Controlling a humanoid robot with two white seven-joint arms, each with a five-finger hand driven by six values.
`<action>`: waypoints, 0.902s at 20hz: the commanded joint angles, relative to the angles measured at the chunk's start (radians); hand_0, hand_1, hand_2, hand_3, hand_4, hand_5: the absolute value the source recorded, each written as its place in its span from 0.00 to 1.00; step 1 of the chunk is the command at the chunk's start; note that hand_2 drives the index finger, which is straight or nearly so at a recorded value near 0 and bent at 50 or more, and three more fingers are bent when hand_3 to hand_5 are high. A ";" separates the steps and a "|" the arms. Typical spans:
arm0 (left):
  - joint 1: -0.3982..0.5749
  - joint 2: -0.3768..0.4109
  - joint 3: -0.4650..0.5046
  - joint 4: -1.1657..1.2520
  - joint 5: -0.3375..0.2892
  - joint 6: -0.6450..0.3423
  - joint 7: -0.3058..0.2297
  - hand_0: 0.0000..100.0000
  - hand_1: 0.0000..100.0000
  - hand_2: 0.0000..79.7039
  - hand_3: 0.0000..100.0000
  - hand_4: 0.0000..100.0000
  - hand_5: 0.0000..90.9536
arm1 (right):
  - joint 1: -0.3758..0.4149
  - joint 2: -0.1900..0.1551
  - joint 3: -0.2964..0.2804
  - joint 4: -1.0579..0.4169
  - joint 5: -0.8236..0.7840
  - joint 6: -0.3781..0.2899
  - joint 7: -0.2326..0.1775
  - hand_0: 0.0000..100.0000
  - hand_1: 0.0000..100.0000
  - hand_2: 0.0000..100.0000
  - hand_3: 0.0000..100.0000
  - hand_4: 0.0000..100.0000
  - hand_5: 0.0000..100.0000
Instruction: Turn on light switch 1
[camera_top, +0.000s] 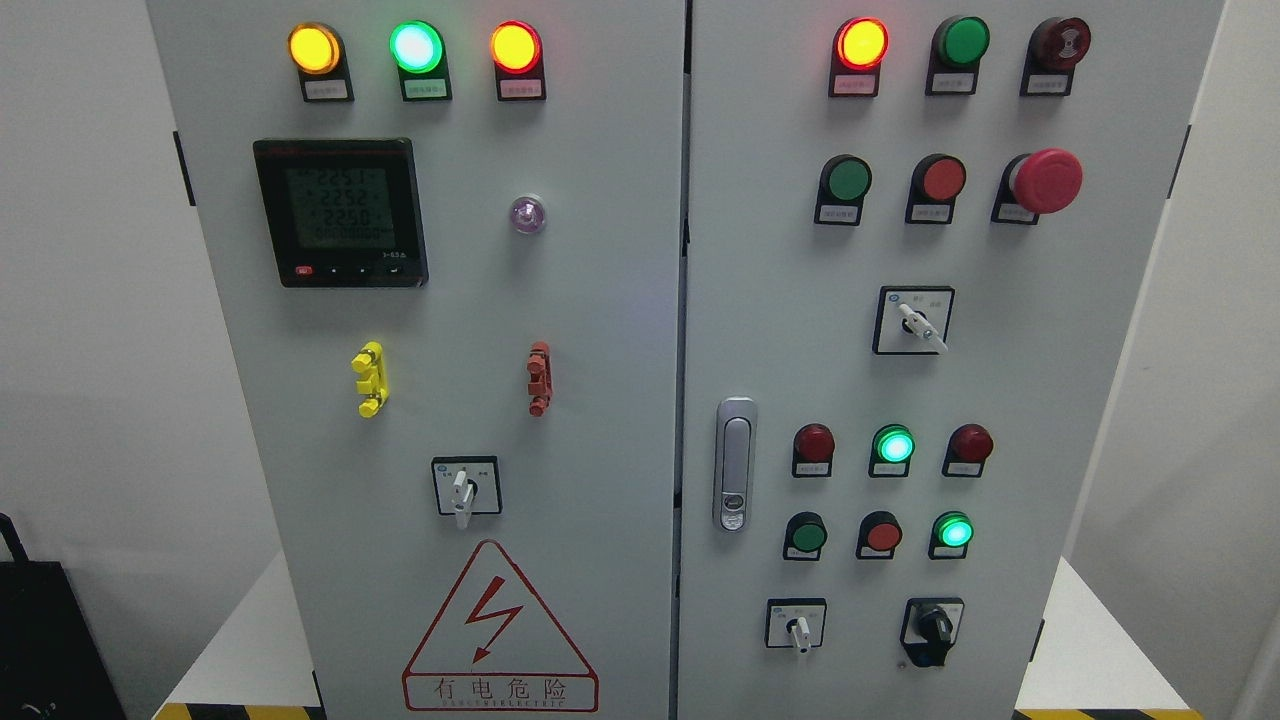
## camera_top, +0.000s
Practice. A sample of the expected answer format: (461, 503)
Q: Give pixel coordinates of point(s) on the white rotary switch door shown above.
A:
(467, 486)

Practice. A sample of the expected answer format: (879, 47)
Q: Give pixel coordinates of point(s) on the small clear bulb light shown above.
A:
(527, 214)

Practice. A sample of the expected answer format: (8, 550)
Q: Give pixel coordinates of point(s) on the grey electrical control cabinet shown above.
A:
(678, 154)

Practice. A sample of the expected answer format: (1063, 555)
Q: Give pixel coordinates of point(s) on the red terminal clip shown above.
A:
(540, 382)

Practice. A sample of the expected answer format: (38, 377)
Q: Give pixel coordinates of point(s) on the dark red indicator lower left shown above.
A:
(814, 451)

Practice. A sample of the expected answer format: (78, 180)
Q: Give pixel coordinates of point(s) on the dark red indicator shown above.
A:
(814, 451)
(968, 449)

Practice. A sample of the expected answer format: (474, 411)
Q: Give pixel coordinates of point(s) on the green lit indicator middle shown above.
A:
(891, 450)

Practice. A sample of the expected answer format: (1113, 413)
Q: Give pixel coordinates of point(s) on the yellow terminal clip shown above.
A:
(371, 382)

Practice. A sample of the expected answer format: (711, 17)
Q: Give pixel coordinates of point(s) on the green push button upper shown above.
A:
(843, 184)

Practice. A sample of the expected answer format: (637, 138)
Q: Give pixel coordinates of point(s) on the red push button lower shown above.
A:
(879, 536)

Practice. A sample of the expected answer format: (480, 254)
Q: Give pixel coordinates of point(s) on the red push button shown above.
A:
(879, 536)
(935, 183)

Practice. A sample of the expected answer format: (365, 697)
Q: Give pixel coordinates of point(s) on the red high voltage warning sticker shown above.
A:
(494, 646)

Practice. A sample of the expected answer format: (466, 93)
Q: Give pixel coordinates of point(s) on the black digital power meter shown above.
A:
(343, 212)

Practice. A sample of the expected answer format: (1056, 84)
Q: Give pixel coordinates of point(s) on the red indicator light left door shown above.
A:
(517, 56)

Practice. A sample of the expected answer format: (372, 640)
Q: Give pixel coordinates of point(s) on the dark red indicator lower right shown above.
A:
(968, 449)

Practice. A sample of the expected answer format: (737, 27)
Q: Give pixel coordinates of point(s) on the red push button upper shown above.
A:
(935, 183)

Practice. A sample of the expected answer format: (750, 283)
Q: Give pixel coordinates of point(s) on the green lit push button lower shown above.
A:
(951, 535)

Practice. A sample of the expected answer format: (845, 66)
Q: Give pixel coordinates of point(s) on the green indicator light left door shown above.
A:
(421, 61)

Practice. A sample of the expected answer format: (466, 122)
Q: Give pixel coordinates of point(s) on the red lit indicator right door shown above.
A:
(858, 50)

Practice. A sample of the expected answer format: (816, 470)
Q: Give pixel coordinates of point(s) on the red emergency stop button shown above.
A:
(1035, 184)

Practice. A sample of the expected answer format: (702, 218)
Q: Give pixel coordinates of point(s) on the yellow indicator light left door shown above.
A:
(320, 58)

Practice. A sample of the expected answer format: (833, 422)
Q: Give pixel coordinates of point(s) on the green unlit indicator top right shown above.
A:
(957, 47)

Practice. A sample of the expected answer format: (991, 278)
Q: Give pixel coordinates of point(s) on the white platform with hazard stripe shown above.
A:
(1086, 666)

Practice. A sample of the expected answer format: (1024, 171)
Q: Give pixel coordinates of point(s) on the dark red buzzer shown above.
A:
(1056, 46)

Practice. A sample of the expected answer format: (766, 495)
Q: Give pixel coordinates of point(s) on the black object bottom left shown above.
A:
(50, 666)

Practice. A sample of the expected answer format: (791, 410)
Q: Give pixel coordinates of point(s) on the silver door lock handle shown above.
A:
(735, 426)

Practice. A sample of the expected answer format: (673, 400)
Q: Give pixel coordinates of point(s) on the white rotary switch upper right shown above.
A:
(913, 320)

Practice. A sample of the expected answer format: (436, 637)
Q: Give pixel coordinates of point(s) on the white rotary switch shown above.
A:
(913, 320)
(796, 624)

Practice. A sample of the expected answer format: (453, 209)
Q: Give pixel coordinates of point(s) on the white rotary switch lower right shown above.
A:
(796, 624)

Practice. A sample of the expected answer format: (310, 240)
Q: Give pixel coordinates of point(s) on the black selector knob switch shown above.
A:
(929, 629)

